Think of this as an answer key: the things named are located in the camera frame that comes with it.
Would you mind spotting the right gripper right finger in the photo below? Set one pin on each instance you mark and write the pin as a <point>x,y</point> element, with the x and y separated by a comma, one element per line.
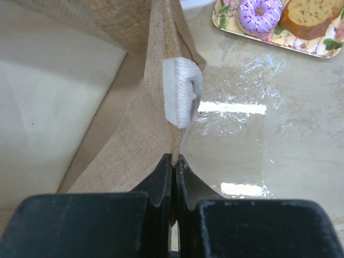
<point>210,225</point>

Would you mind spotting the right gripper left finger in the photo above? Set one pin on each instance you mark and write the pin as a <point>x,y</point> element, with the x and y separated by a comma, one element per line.
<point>126,224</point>

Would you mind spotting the brown jute grocery bag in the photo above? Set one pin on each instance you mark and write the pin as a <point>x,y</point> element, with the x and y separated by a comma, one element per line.
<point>150,103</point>

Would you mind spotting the purple toy donut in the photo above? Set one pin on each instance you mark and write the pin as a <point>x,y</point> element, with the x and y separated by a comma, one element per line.
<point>258,18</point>

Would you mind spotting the white plastic basket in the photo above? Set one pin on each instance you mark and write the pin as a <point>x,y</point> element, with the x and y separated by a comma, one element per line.
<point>192,8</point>

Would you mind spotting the floral serving tray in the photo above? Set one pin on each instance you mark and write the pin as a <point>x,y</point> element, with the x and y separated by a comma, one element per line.
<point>224,18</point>

